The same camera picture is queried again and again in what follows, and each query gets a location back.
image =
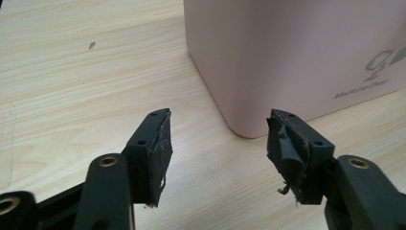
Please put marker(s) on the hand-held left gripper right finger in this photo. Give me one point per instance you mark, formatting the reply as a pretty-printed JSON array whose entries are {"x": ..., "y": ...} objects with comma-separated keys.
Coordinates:
[{"x": 303, "y": 159}]

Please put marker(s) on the pink storage box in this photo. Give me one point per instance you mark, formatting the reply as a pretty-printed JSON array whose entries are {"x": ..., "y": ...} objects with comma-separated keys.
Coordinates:
[{"x": 287, "y": 48}]

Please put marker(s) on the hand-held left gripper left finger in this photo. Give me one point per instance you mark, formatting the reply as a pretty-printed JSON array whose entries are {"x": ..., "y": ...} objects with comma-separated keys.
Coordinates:
[{"x": 150, "y": 159}]

